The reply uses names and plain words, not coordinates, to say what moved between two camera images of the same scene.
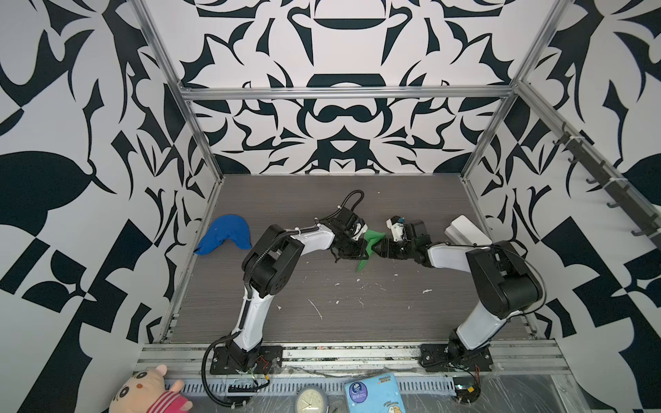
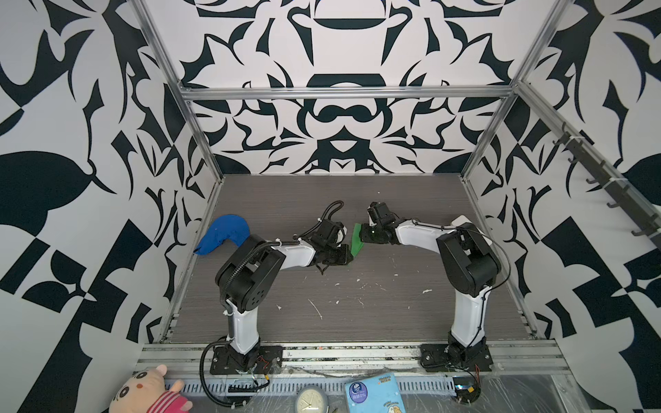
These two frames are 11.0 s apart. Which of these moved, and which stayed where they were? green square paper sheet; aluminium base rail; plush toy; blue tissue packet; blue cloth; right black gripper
Moved: right black gripper; green square paper sheet
Stayed: plush toy; blue tissue packet; blue cloth; aluminium base rail
